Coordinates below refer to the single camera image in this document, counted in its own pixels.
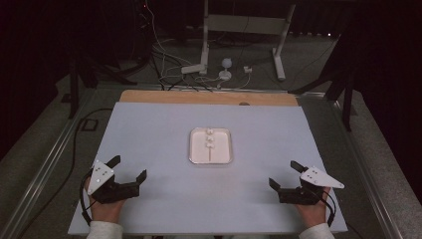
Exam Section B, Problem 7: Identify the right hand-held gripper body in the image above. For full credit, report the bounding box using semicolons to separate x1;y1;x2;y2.
278;165;345;206

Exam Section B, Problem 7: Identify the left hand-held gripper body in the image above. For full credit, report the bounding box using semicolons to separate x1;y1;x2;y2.
87;159;140;204

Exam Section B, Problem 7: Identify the white square tray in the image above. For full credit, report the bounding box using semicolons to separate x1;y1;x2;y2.
188;126;234;165

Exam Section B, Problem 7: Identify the thin wooden skewer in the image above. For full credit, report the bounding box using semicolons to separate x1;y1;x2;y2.
207;127;213;163

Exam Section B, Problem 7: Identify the person's left hand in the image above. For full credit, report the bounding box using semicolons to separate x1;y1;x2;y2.
84;177;126;224

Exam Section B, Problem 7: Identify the person's right hand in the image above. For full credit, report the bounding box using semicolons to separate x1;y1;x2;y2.
294;186;333;229

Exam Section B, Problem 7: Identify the pale blue table mat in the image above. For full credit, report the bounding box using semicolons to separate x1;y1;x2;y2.
68;102;348;236

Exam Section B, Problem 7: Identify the black square floor socket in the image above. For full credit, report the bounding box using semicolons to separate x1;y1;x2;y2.
81;118;100;132

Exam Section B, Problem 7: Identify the black tripod stand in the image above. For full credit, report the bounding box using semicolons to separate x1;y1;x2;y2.
288;33;356;132
67;49;138;120

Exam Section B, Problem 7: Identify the white power strip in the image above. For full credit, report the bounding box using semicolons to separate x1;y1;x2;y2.
180;64;207;75

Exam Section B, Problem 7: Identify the white round device on base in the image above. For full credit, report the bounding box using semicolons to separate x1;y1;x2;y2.
218;58;234;82

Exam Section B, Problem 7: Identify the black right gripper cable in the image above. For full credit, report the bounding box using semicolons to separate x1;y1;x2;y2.
312;187;336;228

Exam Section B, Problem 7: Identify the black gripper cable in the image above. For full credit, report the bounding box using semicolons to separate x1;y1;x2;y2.
79;168;95;227
312;187;336;228

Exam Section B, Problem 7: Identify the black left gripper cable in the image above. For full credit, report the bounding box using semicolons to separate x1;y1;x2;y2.
79;168;95;227

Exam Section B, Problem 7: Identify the black floor cable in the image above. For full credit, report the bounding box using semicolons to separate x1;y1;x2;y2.
18;108;113;239

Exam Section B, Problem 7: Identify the aluminium floor rail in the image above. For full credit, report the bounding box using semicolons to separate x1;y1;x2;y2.
330;99;405;239
0;88;98;239

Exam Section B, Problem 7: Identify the white floor cable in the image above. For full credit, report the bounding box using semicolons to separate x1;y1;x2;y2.
143;0;194;66

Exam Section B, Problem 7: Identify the white metal stand frame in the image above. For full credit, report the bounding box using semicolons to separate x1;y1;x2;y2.
199;0;297;82

